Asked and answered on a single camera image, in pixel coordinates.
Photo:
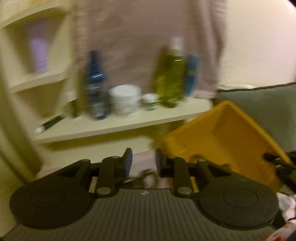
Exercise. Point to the small green-label jar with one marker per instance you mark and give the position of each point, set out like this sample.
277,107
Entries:
150,101

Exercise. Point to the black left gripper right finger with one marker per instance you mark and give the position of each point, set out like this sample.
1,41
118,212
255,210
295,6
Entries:
202,170

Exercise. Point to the blue white tube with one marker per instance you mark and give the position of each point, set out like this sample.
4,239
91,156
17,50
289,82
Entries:
191,75

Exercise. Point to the lilac tube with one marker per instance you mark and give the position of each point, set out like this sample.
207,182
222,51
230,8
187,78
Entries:
37,31

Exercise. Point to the white cream jar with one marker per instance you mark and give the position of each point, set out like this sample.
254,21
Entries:
125,99

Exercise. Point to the mauve hanging towel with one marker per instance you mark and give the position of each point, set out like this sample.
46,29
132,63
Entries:
131,35

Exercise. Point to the dark green white-tipped pen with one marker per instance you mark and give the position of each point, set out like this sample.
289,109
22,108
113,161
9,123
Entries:
48,124

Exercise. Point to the orange plastic tray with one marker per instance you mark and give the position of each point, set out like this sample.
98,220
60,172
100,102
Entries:
227,135

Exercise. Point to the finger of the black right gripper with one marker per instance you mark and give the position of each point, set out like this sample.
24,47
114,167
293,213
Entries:
292,155
277,160

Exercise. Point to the dark blue spray bottle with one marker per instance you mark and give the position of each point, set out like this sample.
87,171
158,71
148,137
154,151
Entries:
96,88

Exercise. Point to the green spray bottle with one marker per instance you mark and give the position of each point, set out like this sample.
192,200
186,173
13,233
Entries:
170,73

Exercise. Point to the grey pillow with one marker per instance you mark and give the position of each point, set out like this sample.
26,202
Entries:
272,107

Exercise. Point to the small dark green vial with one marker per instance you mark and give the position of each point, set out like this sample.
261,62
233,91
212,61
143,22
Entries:
72,103

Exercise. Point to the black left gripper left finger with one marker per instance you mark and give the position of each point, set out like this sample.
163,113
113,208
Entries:
108,172

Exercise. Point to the cream corner shelf unit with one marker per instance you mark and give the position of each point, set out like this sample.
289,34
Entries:
29,99

